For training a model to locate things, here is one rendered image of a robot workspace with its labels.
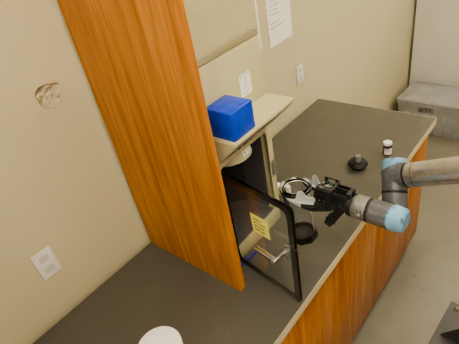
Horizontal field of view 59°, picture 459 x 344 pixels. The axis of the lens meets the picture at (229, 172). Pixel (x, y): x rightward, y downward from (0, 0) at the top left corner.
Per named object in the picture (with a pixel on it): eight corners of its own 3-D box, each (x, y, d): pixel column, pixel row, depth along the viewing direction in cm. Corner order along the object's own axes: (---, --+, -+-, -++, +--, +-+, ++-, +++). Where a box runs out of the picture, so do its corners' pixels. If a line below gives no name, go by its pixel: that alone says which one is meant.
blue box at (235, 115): (209, 135, 120) (203, 108, 115) (229, 120, 126) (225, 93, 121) (235, 142, 114) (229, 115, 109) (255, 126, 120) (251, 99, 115)
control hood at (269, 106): (210, 164, 126) (204, 137, 120) (269, 117, 144) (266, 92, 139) (240, 174, 119) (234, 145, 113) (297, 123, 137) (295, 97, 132)
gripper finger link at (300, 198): (285, 187, 129) (315, 188, 127) (287, 201, 133) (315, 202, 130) (284, 193, 127) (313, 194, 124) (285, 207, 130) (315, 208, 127)
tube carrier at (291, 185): (282, 237, 145) (272, 190, 134) (298, 220, 152) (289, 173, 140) (308, 247, 139) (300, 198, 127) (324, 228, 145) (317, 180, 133)
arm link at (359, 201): (373, 211, 123) (361, 228, 119) (358, 207, 126) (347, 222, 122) (373, 192, 119) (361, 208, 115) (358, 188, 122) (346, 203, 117)
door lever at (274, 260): (265, 242, 126) (264, 236, 124) (288, 256, 119) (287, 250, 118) (253, 252, 123) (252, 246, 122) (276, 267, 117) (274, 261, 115)
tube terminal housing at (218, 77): (188, 243, 167) (132, 65, 123) (235, 198, 186) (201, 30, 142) (234, 267, 152) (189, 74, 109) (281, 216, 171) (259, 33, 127)
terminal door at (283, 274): (238, 256, 149) (218, 169, 126) (302, 303, 128) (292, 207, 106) (237, 258, 149) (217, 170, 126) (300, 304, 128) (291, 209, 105)
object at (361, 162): (343, 169, 190) (343, 158, 186) (352, 160, 195) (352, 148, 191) (363, 175, 184) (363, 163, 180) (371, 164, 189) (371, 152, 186)
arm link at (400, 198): (412, 195, 127) (404, 191, 119) (412, 231, 126) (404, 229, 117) (386, 195, 132) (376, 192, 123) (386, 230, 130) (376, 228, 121)
